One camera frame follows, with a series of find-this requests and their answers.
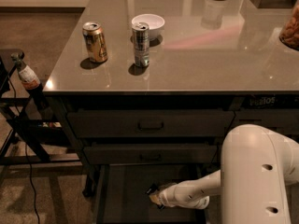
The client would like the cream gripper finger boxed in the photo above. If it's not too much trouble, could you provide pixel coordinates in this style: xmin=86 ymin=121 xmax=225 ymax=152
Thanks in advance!
xmin=149 ymin=193 xmax=160 ymax=204

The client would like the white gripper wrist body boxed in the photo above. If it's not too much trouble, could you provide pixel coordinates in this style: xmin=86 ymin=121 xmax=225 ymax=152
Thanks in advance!
xmin=158 ymin=184 xmax=177 ymax=207

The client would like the dark rxbar blueberry wrapper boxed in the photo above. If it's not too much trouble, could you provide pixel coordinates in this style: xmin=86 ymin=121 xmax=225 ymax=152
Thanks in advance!
xmin=146 ymin=184 xmax=164 ymax=210

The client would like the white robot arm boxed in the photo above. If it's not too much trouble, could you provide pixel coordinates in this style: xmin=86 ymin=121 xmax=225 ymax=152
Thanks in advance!
xmin=149 ymin=124 xmax=299 ymax=224

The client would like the open bottom drawer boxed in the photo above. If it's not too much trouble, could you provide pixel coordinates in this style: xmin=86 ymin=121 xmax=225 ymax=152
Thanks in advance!
xmin=93 ymin=164 xmax=209 ymax=224

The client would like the middle left drawer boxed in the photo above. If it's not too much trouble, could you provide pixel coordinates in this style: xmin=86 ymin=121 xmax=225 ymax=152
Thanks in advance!
xmin=84 ymin=144 xmax=220 ymax=164

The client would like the top left drawer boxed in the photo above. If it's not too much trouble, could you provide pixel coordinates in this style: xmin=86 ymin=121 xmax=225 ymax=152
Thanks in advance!
xmin=67 ymin=109 xmax=234 ymax=138

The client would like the dark counter cabinet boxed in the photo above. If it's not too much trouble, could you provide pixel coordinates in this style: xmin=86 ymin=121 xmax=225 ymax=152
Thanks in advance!
xmin=44 ymin=0 xmax=299 ymax=185

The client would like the top right drawer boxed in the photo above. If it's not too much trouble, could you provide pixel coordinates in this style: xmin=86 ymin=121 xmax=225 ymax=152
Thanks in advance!
xmin=232 ymin=109 xmax=299 ymax=136

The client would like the slim silver energy can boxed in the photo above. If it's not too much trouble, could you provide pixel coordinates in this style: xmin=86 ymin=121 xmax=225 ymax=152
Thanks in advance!
xmin=132 ymin=22 xmax=150 ymax=67

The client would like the cola bottle red label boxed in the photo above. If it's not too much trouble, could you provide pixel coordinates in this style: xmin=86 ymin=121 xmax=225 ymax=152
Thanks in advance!
xmin=11 ymin=53 xmax=49 ymax=110

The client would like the white bowl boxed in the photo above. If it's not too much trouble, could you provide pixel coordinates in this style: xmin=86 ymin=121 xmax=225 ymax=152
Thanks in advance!
xmin=132 ymin=14 xmax=165 ymax=41

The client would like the gold soda can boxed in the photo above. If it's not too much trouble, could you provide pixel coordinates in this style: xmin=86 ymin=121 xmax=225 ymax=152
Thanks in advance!
xmin=82 ymin=21 xmax=107 ymax=63

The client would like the dark side table frame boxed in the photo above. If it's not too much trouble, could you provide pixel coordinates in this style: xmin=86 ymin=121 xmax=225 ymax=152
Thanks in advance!
xmin=0 ymin=49 xmax=79 ymax=165

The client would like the black cable on floor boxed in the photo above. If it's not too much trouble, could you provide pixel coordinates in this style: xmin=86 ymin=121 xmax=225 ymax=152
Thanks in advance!
xmin=7 ymin=75 xmax=41 ymax=224

